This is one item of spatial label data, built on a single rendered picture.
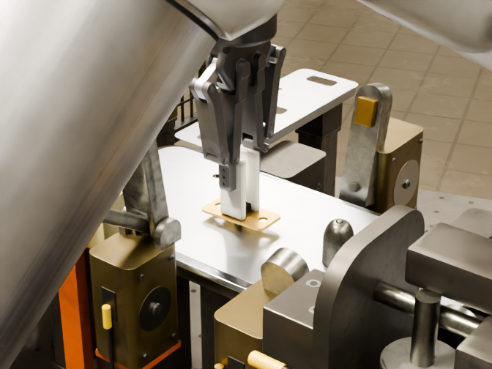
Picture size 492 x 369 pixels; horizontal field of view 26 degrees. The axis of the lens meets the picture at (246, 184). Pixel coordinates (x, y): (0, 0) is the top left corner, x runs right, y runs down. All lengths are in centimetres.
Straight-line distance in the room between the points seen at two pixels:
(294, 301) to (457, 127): 301
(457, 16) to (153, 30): 12
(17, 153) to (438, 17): 17
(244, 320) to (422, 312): 18
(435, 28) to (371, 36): 416
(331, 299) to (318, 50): 371
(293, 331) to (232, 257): 30
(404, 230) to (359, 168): 42
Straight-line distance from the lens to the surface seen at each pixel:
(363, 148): 121
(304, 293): 82
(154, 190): 99
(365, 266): 76
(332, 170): 156
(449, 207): 182
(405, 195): 128
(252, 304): 90
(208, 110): 104
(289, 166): 131
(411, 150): 125
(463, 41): 44
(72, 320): 115
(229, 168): 109
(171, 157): 129
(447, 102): 399
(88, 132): 37
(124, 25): 37
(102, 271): 101
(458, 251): 76
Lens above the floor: 158
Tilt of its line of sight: 28 degrees down
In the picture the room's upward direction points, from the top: straight up
